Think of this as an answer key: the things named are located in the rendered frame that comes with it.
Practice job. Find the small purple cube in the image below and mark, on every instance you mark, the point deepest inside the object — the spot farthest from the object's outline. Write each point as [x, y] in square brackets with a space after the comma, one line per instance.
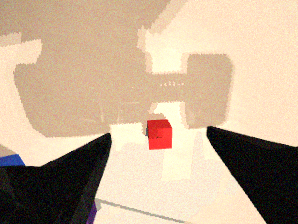
[91, 217]

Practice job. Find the red block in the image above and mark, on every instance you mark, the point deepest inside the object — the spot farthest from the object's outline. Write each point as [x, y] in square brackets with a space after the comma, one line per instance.
[159, 134]

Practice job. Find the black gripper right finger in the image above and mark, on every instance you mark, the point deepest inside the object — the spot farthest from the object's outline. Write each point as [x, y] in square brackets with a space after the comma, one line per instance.
[267, 171]

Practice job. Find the blue block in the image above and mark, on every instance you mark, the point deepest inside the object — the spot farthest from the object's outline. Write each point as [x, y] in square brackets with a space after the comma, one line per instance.
[14, 159]

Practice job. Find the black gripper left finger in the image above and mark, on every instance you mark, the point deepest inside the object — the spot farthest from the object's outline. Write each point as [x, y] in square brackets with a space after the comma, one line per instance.
[61, 191]

